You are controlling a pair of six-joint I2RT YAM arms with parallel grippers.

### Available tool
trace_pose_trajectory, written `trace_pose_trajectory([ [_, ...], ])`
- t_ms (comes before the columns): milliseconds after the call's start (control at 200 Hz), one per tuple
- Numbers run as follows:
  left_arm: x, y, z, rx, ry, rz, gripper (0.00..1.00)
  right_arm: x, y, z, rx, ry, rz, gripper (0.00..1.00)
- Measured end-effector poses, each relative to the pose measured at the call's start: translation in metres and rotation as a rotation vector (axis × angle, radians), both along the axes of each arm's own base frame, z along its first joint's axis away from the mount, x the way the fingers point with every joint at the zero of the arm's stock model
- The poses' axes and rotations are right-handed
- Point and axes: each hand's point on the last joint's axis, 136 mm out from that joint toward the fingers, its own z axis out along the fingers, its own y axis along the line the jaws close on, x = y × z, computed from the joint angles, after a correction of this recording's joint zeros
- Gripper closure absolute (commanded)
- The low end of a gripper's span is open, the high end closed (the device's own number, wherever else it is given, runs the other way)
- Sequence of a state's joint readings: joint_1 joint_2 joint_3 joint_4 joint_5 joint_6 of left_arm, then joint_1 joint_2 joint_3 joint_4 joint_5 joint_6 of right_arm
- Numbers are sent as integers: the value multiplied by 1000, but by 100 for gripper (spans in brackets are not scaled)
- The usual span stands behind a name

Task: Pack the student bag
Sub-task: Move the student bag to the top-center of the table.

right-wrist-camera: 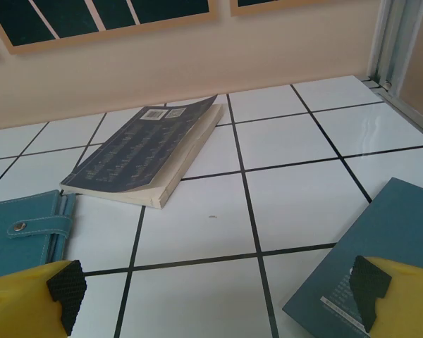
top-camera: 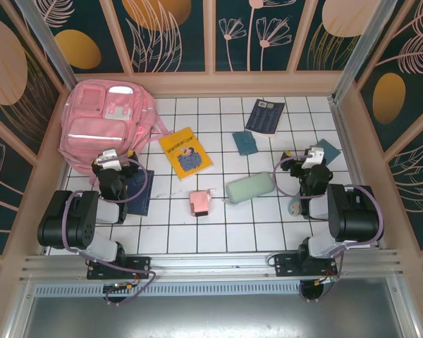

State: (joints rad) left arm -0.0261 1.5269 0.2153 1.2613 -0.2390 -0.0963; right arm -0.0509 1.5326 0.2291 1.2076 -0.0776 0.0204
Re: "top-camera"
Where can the thin teal card booklet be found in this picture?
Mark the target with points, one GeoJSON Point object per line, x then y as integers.
{"type": "Point", "coordinates": [331, 151]}

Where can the grey metal sheet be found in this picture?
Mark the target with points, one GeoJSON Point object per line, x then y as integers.
{"type": "Point", "coordinates": [211, 317]}

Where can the aluminium mounting rail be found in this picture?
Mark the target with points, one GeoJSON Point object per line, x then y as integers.
{"type": "Point", "coordinates": [211, 262]}

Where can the pink backpack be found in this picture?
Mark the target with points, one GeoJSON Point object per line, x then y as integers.
{"type": "Point", "coordinates": [91, 137]}

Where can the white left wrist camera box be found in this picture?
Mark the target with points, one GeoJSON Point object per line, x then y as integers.
{"type": "Point", "coordinates": [109, 160]}

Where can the yellow book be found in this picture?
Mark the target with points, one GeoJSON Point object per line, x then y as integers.
{"type": "Point", "coordinates": [187, 155]}

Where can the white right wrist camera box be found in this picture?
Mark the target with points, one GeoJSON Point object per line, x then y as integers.
{"type": "Point", "coordinates": [312, 158]}

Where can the pink pencil sharpener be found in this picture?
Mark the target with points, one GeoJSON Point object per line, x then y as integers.
{"type": "Point", "coordinates": [199, 204]}

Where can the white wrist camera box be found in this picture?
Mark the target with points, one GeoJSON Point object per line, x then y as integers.
{"type": "Point", "coordinates": [312, 158]}
{"type": "Point", "coordinates": [109, 160]}

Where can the small control circuit board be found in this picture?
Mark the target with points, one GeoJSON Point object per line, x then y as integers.
{"type": "Point", "coordinates": [326, 280]}
{"type": "Point", "coordinates": [120, 286]}

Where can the navy notebook with yellow label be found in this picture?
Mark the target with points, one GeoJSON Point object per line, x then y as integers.
{"type": "Point", "coordinates": [139, 204]}

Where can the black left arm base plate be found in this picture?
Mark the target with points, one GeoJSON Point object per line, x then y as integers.
{"type": "Point", "coordinates": [137, 267]}

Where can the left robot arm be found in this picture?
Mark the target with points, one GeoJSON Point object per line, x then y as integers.
{"type": "Point", "coordinates": [74, 218]}

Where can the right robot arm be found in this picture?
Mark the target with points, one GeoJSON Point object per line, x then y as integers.
{"type": "Point", "coordinates": [352, 214]}

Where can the dark blue printed book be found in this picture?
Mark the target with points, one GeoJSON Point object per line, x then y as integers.
{"type": "Point", "coordinates": [264, 118]}

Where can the small teal snap notebook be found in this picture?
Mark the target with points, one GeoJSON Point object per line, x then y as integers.
{"type": "Point", "coordinates": [246, 142]}

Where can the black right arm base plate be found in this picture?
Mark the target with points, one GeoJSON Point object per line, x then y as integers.
{"type": "Point", "coordinates": [285, 265]}

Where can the aluminium corner post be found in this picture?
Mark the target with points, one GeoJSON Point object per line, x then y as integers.
{"type": "Point", "coordinates": [46, 35]}
{"type": "Point", "coordinates": [366, 38]}

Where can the green pencil case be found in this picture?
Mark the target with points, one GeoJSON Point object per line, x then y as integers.
{"type": "Point", "coordinates": [248, 188]}

